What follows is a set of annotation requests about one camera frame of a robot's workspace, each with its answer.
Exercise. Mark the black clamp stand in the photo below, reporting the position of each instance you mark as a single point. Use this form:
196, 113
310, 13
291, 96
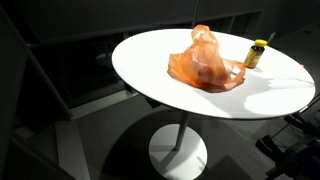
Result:
271, 146

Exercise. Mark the white table pedestal base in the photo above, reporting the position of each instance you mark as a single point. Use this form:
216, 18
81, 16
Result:
180, 156

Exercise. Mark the black tripod bar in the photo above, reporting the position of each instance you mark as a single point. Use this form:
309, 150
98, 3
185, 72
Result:
301, 123

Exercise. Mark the orange plastic bag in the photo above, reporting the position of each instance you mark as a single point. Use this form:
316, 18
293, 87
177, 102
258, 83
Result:
203, 63

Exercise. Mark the round white pedestal table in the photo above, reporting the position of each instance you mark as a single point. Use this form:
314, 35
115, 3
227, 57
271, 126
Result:
83, 66

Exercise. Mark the white bottle blue label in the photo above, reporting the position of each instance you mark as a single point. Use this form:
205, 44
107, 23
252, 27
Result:
232, 69

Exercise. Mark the brown bottle yellow cap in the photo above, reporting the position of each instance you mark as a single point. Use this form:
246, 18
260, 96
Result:
254, 55

